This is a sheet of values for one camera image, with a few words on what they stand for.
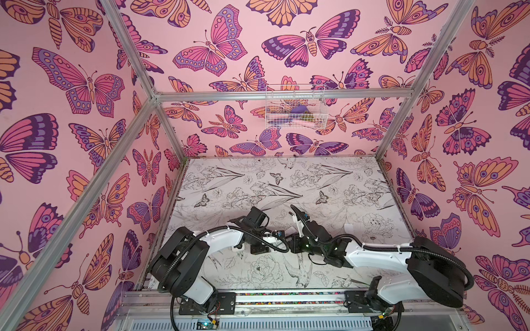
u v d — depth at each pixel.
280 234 0.76
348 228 0.92
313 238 0.62
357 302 0.72
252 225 0.71
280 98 0.95
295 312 0.73
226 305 0.73
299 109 0.95
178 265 0.43
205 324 0.73
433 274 0.42
